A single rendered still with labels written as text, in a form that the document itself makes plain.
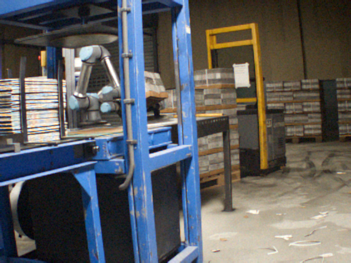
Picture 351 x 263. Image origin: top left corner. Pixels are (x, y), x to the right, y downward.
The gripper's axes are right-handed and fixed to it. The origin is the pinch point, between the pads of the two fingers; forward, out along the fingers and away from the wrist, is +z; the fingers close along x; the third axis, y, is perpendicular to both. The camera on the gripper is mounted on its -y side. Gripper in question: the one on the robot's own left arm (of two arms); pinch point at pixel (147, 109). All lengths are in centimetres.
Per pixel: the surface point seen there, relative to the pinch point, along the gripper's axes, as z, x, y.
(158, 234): 161, 49, -84
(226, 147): -7, 48, -56
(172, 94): -83, -5, 16
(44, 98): 211, 51, -11
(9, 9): 189, 32, 49
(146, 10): 130, 79, 30
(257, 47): -177, 83, 38
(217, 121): 21, 58, -36
